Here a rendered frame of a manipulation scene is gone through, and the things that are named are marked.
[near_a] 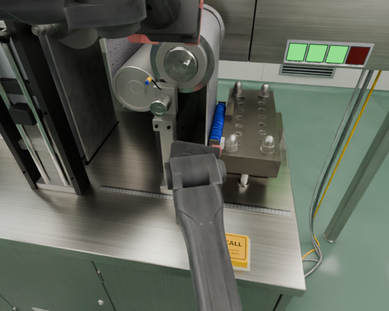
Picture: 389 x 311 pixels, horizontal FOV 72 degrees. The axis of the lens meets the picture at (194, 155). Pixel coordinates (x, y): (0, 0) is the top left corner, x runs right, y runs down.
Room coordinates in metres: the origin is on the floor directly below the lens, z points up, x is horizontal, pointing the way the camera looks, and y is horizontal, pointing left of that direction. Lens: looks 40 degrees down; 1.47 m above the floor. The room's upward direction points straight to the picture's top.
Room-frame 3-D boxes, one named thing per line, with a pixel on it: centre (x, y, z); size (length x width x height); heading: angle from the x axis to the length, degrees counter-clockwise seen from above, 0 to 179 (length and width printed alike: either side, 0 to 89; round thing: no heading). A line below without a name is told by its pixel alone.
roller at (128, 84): (0.74, 0.12, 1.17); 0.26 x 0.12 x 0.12; 170
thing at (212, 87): (0.71, -0.05, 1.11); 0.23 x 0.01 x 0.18; 170
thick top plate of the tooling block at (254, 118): (0.72, -0.18, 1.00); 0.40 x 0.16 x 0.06; 170
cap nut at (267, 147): (0.56, -0.19, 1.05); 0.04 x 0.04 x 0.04
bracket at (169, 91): (0.56, 0.07, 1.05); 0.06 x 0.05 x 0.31; 170
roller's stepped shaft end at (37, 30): (0.56, 0.29, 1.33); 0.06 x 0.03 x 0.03; 170
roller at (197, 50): (0.71, 0.01, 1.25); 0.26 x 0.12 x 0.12; 170
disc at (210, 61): (0.60, 0.03, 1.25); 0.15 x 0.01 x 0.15; 80
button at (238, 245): (0.34, -0.09, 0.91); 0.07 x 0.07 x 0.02; 80
